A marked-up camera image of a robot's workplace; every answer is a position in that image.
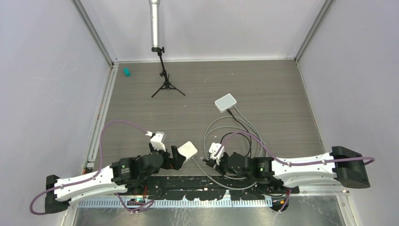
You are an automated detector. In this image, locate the white network switch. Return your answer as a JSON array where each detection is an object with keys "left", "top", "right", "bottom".
[
  {"left": 177, "top": 141, "right": 198, "bottom": 163},
  {"left": 214, "top": 93, "right": 237, "bottom": 113}
]

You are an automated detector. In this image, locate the black cable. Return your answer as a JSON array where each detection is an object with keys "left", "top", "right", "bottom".
[{"left": 202, "top": 108, "right": 253, "bottom": 166}]

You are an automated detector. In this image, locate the grey ethernet cable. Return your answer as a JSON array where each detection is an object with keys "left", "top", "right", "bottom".
[{"left": 192, "top": 106, "right": 269, "bottom": 191}]

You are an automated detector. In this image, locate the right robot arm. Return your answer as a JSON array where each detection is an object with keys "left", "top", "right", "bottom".
[{"left": 207, "top": 143, "right": 373, "bottom": 193}]

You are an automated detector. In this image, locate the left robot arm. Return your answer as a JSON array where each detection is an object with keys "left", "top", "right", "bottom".
[{"left": 45, "top": 146, "right": 197, "bottom": 214}]

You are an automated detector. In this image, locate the black tripod stand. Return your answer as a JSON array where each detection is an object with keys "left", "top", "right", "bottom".
[{"left": 151, "top": 47, "right": 186, "bottom": 98}]

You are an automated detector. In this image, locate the teal small block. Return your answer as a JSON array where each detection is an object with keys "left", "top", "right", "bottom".
[{"left": 123, "top": 68, "right": 131, "bottom": 77}]

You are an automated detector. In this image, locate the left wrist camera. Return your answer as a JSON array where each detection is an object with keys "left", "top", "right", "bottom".
[{"left": 145, "top": 131, "right": 167, "bottom": 151}]

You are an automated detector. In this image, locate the white slotted cable duct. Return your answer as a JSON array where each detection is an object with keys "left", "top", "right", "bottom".
[{"left": 78, "top": 197, "right": 272, "bottom": 208}]

